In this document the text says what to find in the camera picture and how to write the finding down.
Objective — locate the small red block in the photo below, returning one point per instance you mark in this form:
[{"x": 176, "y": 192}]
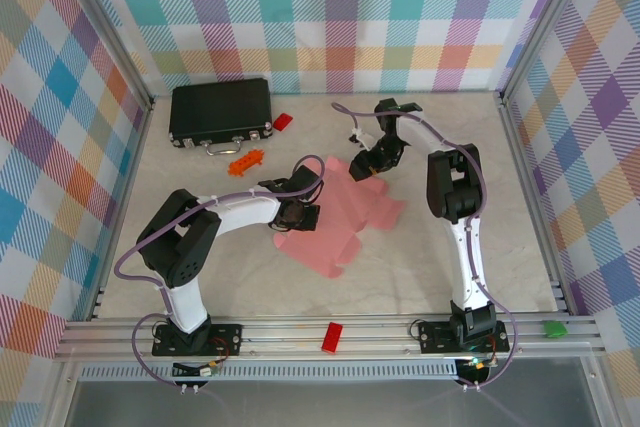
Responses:
[{"x": 283, "y": 121}]

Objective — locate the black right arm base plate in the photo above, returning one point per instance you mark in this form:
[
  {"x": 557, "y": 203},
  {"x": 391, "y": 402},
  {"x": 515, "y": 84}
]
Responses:
[{"x": 435, "y": 337}]

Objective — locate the black carry case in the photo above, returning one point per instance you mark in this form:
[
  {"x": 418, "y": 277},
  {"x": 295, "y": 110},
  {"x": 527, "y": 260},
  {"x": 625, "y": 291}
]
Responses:
[{"x": 220, "y": 107}]

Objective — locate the grey metal panel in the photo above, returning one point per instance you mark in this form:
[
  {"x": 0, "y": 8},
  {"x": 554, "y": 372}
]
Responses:
[{"x": 320, "y": 407}]

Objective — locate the green plastic piece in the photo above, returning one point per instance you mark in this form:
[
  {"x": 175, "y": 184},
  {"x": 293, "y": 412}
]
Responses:
[{"x": 555, "y": 329}]

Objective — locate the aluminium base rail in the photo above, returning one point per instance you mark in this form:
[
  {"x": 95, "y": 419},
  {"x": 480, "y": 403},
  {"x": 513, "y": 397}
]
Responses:
[{"x": 290, "y": 334}]

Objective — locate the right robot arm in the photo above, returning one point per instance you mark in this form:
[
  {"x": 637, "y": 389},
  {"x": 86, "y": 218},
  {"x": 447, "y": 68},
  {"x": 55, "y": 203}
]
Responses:
[{"x": 467, "y": 267}]

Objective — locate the aluminium side rail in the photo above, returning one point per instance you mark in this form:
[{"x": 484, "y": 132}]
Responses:
[
  {"x": 131, "y": 172},
  {"x": 525, "y": 172}
]

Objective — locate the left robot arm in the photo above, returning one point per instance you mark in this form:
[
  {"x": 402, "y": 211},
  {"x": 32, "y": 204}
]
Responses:
[{"x": 185, "y": 297}]

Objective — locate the red toy brick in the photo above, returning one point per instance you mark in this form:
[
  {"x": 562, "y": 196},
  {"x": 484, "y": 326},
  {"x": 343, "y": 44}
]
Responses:
[{"x": 333, "y": 337}]

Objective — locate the pink paper box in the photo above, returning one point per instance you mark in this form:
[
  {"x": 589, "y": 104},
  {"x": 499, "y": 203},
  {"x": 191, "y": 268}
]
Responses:
[{"x": 330, "y": 237}]

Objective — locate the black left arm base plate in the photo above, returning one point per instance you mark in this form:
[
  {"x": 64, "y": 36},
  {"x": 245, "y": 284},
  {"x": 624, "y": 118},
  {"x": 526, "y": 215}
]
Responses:
[{"x": 225, "y": 337}]

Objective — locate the black round connector board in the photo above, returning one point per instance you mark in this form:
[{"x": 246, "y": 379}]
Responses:
[
  {"x": 192, "y": 374},
  {"x": 475, "y": 372}
]

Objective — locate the orange toy piece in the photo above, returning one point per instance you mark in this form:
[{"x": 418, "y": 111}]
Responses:
[{"x": 246, "y": 162}]

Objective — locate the aluminium frame post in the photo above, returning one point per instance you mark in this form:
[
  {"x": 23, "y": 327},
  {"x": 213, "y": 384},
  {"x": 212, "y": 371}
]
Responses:
[
  {"x": 542, "y": 22},
  {"x": 107, "y": 22}
]

